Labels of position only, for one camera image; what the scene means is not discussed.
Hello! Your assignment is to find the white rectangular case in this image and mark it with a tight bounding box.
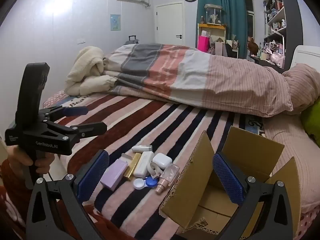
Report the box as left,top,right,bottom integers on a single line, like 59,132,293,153
133,151,154,178

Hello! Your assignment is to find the dark suitcase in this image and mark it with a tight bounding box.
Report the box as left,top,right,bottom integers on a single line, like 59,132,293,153
124,35,140,45

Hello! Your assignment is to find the brown plush toy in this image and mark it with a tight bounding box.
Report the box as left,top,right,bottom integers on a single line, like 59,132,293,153
247,37,259,55

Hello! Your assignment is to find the white door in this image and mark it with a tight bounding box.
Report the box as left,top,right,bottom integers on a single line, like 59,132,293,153
155,2,184,44

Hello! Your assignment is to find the cream blanket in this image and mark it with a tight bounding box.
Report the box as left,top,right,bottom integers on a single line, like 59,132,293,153
64,46,118,96

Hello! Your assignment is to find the yellow shelf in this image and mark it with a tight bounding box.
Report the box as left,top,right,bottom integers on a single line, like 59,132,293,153
197,23,227,53

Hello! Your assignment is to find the white earbuds case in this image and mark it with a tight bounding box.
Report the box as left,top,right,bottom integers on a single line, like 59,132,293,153
152,153,173,170

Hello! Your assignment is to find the brown cardboard box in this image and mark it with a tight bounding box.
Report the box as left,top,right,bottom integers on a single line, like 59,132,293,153
159,126,302,240

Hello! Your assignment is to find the white plastic clip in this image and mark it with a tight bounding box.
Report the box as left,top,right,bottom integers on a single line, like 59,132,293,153
149,162,163,178

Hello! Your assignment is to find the white headboard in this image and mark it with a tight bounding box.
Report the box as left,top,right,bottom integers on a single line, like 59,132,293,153
289,45,320,73

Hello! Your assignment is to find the patchwork striped quilt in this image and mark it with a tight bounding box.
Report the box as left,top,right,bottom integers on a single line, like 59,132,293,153
101,43,293,118

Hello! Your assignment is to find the pink ribbed pillow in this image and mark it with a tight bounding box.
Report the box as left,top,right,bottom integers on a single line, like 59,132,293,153
282,63,320,115

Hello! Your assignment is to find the small white bottle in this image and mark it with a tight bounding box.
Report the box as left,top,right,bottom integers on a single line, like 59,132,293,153
132,145,153,153

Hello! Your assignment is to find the teal curtain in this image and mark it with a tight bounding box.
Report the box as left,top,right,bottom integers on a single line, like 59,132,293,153
196,0,247,59

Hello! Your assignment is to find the dark bookshelf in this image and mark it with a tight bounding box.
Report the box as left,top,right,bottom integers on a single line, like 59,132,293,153
262,0,303,69

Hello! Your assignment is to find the purple box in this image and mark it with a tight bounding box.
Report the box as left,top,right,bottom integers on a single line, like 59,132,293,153
100,159,129,192

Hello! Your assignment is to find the glass display case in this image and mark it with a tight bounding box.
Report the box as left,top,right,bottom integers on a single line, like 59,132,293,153
204,4,223,25

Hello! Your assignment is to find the blue white contact lens case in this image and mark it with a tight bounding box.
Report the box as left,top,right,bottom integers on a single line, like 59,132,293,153
133,176,158,190

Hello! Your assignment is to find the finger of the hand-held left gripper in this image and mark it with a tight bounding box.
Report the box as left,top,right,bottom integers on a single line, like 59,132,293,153
39,106,89,120
47,120,107,140

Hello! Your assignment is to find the pink spray bottle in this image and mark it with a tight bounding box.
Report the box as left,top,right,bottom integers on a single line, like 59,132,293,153
155,164,180,194

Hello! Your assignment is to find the pink gift bag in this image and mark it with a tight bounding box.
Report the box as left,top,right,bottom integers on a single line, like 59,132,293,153
197,35,210,52

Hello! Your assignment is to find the window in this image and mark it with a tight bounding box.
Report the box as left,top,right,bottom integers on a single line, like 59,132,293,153
245,0,255,40

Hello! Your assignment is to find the striped fleece blanket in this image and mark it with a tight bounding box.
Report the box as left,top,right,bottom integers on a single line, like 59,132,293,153
42,92,265,240

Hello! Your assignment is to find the green plush toy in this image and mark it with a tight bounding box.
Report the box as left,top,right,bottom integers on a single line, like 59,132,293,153
300,105,320,147

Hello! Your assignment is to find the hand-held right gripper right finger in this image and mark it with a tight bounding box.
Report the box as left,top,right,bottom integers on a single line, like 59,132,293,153
212,151,294,240

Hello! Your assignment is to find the person's left hand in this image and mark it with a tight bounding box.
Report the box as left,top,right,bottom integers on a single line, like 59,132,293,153
7,145,56,170

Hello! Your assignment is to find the small wall poster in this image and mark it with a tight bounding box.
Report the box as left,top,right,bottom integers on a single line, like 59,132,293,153
110,14,121,31

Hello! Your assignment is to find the gold box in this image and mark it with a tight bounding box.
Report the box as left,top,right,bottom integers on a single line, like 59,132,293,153
124,152,142,180

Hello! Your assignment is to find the pink ribbed bed sheet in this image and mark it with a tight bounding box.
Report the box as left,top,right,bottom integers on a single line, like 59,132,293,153
260,115,320,213

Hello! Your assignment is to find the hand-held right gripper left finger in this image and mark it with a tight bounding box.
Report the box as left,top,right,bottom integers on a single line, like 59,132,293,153
25,149,110,240

